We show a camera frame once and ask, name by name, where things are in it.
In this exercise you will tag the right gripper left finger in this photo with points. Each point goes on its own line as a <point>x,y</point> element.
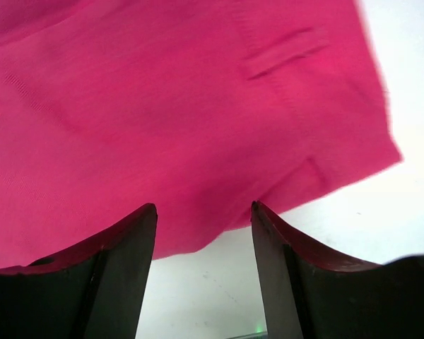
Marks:
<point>93,289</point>

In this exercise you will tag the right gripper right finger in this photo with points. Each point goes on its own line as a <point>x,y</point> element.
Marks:
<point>310,290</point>

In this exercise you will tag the pink trousers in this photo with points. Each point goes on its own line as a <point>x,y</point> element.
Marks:
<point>199,107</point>

